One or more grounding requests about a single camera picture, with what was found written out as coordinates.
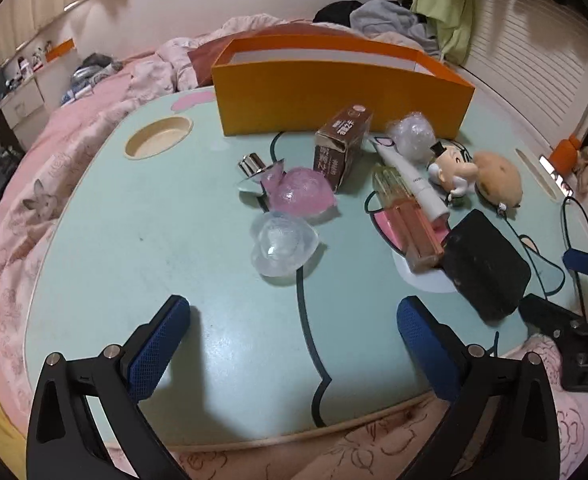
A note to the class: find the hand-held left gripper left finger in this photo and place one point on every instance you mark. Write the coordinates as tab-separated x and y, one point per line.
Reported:
158	345

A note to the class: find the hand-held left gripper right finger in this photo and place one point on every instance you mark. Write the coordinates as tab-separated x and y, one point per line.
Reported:
424	350

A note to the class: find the black pouch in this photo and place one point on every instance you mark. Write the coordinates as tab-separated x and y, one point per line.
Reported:
484	265

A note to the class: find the pink perfume bottle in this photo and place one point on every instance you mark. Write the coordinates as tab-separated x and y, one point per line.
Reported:
414	230

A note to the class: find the tan plush toy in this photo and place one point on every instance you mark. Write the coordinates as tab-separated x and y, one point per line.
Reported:
499	177

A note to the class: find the clear translucent heart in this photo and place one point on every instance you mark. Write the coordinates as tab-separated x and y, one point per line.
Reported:
284	245

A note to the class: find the pink translucent heart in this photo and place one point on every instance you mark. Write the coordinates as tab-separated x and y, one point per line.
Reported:
304	192

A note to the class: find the brown card box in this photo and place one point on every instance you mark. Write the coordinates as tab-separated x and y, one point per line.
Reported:
341	150

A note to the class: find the orange cardboard box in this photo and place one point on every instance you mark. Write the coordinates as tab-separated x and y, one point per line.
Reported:
324	95

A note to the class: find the orange bottle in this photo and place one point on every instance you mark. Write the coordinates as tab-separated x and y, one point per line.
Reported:
564	152

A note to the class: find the white cosmetic tube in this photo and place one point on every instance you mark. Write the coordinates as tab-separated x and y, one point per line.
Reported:
409	172

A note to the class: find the silver-capped star bottle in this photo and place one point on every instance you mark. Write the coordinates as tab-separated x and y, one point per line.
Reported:
254	167

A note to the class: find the clear plastic wrapped ball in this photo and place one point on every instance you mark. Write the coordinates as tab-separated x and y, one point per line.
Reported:
411	132

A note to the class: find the green cartoon lap table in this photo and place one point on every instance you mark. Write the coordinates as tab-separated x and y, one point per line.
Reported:
98	125

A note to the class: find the white drawer cabinet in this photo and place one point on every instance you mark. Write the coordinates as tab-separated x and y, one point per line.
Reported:
21	100

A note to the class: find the grey striped clothes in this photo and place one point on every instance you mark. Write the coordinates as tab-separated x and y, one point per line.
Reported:
93	67

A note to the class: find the light green cloth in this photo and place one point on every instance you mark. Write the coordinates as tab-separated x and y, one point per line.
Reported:
444	10

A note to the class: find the small orange shelf box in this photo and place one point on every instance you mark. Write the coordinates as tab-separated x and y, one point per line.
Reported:
58	50

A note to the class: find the grey clothing pile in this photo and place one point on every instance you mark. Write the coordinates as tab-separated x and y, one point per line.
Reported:
389	17

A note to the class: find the black clothing pile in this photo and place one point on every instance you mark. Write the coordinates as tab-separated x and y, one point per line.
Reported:
339	10

